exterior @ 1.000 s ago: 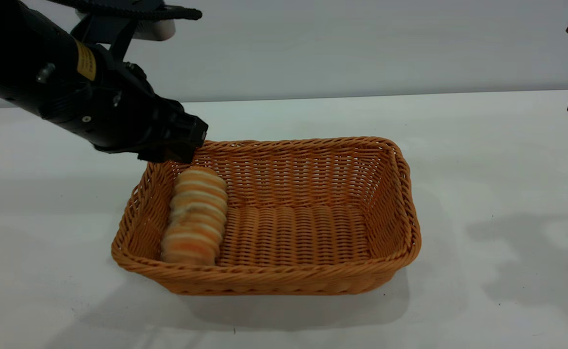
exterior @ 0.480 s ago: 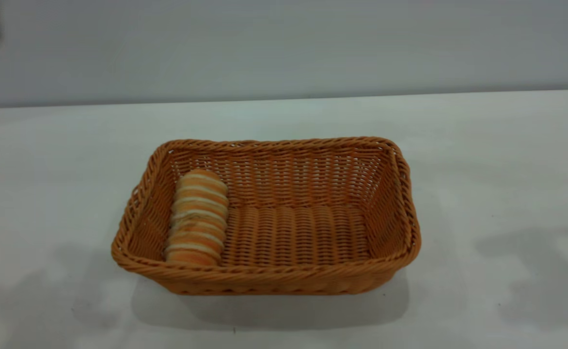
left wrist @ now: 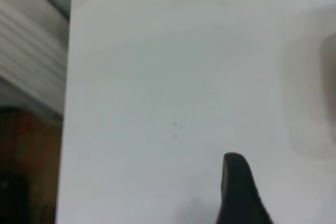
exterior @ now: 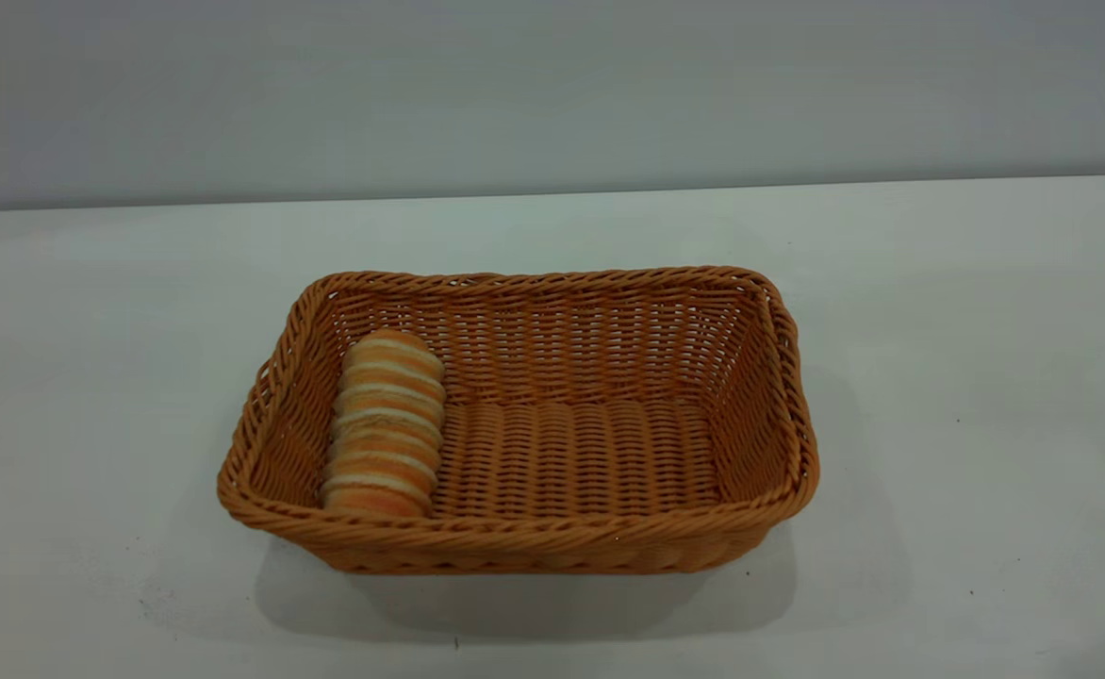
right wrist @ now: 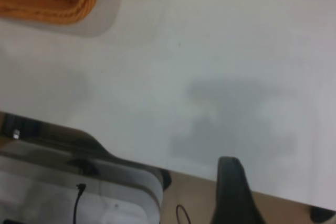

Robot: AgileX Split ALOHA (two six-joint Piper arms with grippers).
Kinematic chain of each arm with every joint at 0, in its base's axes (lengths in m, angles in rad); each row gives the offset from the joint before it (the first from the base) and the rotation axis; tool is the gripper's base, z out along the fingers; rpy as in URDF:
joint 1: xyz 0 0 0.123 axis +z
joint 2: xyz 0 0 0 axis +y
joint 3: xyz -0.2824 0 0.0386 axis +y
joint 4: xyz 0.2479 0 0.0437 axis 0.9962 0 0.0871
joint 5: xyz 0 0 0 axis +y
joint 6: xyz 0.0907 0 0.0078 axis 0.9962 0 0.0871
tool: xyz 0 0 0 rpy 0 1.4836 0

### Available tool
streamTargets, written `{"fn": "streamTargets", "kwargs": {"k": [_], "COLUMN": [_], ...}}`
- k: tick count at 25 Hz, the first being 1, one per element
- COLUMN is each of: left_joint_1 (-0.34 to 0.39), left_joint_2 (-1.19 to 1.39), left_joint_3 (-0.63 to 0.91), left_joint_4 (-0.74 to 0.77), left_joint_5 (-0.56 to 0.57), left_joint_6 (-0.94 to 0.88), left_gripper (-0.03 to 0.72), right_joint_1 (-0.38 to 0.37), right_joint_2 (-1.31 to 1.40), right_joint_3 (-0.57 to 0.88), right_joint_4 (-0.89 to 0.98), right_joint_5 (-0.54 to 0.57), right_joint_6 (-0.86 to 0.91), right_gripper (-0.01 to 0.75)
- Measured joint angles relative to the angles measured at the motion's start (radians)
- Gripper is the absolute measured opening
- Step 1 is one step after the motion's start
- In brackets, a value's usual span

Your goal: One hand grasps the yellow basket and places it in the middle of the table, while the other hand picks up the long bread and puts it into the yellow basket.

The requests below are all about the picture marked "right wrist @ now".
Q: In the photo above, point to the white robot base cart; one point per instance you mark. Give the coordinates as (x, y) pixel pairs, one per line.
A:
(78, 190)

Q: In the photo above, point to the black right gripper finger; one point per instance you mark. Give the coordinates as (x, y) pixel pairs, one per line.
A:
(233, 195)

